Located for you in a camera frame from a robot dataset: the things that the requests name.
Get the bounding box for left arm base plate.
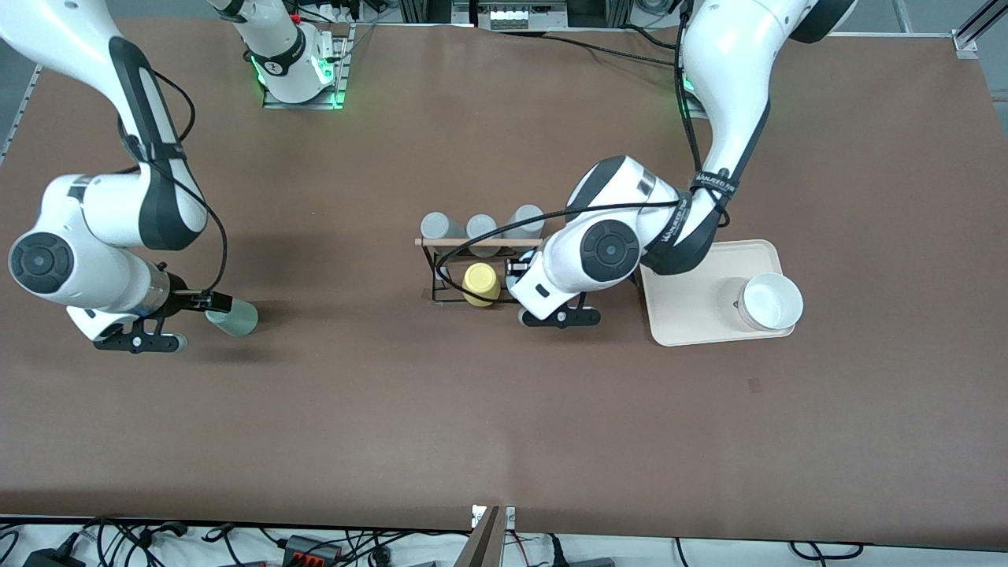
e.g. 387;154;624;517
681;75;710;119

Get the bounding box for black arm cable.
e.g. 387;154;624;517
435;0;737;292
118;69;231;298

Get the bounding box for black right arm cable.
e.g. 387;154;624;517
118;69;231;298

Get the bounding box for black right camera bracket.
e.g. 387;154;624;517
93;331;178;354

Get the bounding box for yellow cup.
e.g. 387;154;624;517
462;262;502;308

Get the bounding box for black power adapter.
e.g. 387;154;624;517
22;546;87;567

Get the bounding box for white power strip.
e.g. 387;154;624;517
488;4;568;31

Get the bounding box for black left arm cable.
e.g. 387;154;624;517
435;0;737;292

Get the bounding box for pale grey-blue cup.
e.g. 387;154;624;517
466;213;499;258
421;211;467;241
505;204;546;239

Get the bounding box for mint green cup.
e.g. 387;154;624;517
206;299;259;338

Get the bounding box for black table cable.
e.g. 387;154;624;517
504;28;686;68

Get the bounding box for small white bracket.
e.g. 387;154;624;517
471;505;517;530

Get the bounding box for black left camera bracket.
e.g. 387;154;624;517
529;307;602;329

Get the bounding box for beige plastic tray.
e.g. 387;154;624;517
639;239;796;347

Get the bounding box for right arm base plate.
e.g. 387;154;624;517
262;24;353;109

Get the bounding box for black wire cup rack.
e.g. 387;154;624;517
422;240;524;308

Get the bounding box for black camera bracket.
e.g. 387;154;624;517
529;307;602;329
93;331;178;354

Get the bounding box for aluminium table edge rail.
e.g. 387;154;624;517
0;63;42;166

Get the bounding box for black box orange connectors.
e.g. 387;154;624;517
282;534;345;566

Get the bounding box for white bowl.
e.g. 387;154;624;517
736;272;804;332

